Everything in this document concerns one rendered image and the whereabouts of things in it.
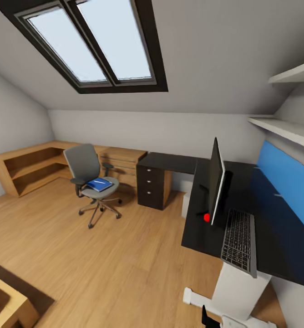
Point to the monitor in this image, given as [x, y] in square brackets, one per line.
[219, 183]

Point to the cabinet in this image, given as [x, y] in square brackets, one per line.
[153, 187]
[124, 166]

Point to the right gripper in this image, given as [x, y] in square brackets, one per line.
[209, 322]

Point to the folder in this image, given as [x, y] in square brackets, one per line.
[99, 184]

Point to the keyboard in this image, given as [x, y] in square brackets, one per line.
[238, 248]

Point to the swivel chair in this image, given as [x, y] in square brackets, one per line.
[85, 167]

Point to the desk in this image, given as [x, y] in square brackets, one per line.
[279, 234]

